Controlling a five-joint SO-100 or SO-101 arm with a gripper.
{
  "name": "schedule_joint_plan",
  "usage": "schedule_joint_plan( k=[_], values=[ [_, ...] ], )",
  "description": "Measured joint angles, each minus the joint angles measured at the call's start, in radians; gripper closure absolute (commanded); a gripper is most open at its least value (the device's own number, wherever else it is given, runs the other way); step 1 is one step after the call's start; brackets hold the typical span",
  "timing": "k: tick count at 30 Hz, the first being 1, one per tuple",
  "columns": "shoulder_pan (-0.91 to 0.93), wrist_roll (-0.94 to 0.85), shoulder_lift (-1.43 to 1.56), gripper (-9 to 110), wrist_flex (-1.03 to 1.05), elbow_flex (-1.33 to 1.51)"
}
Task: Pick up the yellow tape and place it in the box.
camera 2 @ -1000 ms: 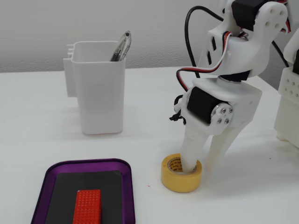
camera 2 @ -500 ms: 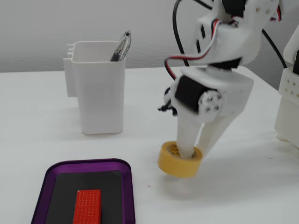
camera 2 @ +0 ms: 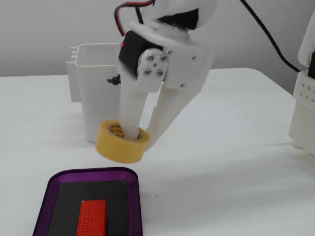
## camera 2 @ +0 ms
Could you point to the red studded block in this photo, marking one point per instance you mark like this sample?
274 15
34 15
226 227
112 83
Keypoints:
92 218

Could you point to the black zip tie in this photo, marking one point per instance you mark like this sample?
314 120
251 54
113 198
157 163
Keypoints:
114 80

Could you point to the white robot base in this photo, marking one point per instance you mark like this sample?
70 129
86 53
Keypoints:
302 123

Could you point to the black mat inside tray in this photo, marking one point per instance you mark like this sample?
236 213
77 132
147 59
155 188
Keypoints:
66 209

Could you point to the purple metal tray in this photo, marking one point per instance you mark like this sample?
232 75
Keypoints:
135 209

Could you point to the white plastic box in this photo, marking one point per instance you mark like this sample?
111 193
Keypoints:
93 98

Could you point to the yellow masking tape roll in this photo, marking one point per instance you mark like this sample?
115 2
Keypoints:
118 150

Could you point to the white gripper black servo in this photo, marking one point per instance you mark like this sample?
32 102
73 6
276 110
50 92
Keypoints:
185 64

